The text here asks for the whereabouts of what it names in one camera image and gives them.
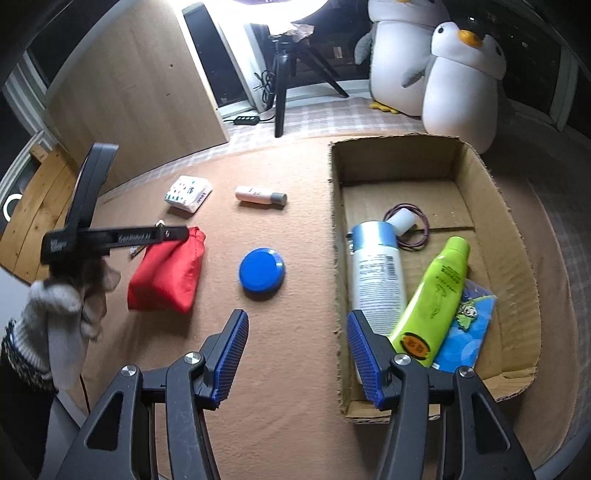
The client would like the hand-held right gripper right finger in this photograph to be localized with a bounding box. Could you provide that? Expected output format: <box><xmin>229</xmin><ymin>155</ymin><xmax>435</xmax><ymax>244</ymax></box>
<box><xmin>346</xmin><ymin>309</ymin><xmax>536</xmax><ymax>480</ymax></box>

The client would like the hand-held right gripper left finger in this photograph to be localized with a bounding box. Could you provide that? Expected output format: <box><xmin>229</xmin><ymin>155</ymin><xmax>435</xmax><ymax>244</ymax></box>
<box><xmin>55</xmin><ymin>308</ymin><xmax>251</xmax><ymax>480</ymax></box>

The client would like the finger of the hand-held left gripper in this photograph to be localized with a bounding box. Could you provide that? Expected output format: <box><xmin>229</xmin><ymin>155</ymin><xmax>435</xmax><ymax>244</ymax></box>
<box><xmin>108</xmin><ymin>224</ymin><xmax>191</xmax><ymax>252</ymax></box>

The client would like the red fabric pouch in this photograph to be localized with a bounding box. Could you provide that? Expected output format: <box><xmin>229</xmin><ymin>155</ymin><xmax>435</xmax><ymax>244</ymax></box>
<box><xmin>128</xmin><ymin>226</ymin><xmax>206</xmax><ymax>315</ymax></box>

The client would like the patterned tissue pack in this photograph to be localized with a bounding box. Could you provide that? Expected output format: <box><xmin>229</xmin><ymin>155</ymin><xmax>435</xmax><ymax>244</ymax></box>
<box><xmin>164</xmin><ymin>175</ymin><xmax>213</xmax><ymax>214</ymax></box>

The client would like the white bottle blue cap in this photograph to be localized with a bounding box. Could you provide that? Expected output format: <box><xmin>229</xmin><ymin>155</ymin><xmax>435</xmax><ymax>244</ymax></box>
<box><xmin>347</xmin><ymin>220</ymin><xmax>407</xmax><ymax>384</ymax></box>

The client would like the green tube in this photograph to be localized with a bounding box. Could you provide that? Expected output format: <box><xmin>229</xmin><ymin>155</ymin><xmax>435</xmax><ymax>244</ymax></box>
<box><xmin>389</xmin><ymin>236</ymin><xmax>472</xmax><ymax>367</ymax></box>

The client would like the blue round lid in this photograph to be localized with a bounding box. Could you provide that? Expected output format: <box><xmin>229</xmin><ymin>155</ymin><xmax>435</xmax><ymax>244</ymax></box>
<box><xmin>239</xmin><ymin>248</ymin><xmax>286</xmax><ymax>294</ymax></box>

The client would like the blue card packet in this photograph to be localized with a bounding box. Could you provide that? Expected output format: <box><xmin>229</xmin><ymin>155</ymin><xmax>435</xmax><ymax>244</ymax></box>
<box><xmin>431</xmin><ymin>277</ymin><xmax>499</xmax><ymax>372</ymax></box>

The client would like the pink bottle grey cap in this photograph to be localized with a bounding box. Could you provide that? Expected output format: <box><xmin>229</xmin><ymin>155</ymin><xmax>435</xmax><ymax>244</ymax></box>
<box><xmin>235</xmin><ymin>185</ymin><xmax>288</xmax><ymax>207</ymax></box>

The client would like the small white block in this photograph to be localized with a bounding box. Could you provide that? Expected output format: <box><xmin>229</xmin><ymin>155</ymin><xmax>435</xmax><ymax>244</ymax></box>
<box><xmin>388</xmin><ymin>209</ymin><xmax>416</xmax><ymax>234</ymax></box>

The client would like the cardboard box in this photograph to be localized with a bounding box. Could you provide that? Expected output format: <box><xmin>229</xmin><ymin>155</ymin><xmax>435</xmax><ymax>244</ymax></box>
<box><xmin>329</xmin><ymin>134</ymin><xmax>542</xmax><ymax>424</ymax></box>

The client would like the person's left forearm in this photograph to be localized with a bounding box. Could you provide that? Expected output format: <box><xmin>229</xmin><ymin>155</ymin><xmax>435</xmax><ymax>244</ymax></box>
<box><xmin>0</xmin><ymin>300</ymin><xmax>90</xmax><ymax>393</ymax></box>

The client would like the person's left hand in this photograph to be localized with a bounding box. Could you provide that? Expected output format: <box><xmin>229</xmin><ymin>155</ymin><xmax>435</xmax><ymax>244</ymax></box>
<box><xmin>28</xmin><ymin>257</ymin><xmax>122</xmax><ymax>341</ymax></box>

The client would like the pine plank panel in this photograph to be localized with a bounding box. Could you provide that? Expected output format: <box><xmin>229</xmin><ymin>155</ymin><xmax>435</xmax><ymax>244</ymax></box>
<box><xmin>0</xmin><ymin>148</ymin><xmax>88</xmax><ymax>282</ymax></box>

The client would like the large light wooden board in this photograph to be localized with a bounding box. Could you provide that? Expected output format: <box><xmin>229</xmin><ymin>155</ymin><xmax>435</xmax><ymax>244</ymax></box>
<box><xmin>44</xmin><ymin>0</ymin><xmax>232</xmax><ymax>195</ymax></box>

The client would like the black tripod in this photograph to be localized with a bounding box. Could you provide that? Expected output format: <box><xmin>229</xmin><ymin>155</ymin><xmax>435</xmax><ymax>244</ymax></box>
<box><xmin>268</xmin><ymin>34</ymin><xmax>349</xmax><ymax>139</ymax></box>

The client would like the small penguin plush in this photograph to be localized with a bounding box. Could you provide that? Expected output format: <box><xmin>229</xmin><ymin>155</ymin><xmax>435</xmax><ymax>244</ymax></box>
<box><xmin>402</xmin><ymin>21</ymin><xmax>507</xmax><ymax>155</ymax></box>

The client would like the large penguin plush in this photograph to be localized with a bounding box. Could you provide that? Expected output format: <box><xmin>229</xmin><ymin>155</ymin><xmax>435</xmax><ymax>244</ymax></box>
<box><xmin>355</xmin><ymin>0</ymin><xmax>451</xmax><ymax>116</ymax></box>

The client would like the purple cord loop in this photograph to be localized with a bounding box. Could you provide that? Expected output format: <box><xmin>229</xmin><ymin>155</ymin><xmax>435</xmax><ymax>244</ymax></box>
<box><xmin>384</xmin><ymin>203</ymin><xmax>431</xmax><ymax>251</ymax></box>

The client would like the black cable bundle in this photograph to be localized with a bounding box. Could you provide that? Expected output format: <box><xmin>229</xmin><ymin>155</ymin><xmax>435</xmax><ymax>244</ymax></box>
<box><xmin>253</xmin><ymin>71</ymin><xmax>279</xmax><ymax>112</ymax></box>

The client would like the white window frame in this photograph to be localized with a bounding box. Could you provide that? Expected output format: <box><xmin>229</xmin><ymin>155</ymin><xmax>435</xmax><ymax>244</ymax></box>
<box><xmin>182</xmin><ymin>2</ymin><xmax>273</xmax><ymax>116</ymax></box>

